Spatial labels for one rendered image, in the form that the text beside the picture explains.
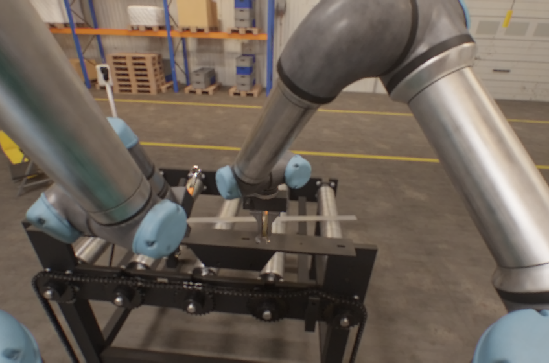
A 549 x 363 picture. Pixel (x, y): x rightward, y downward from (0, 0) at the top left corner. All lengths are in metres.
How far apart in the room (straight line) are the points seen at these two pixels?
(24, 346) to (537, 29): 11.87
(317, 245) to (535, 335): 0.77
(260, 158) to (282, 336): 1.79
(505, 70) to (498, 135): 11.20
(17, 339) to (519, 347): 0.42
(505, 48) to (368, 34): 11.14
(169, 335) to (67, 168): 2.02
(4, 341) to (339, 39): 0.42
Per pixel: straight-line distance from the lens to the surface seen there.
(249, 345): 2.17
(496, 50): 11.36
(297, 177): 0.68
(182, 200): 0.60
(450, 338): 2.54
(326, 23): 0.37
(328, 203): 1.76
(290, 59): 0.38
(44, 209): 0.49
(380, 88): 10.27
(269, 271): 1.29
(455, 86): 0.42
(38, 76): 0.29
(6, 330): 0.35
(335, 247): 1.05
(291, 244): 1.04
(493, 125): 0.42
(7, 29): 0.28
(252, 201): 0.85
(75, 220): 0.47
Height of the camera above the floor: 1.84
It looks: 28 degrees down
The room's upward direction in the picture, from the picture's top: 2 degrees clockwise
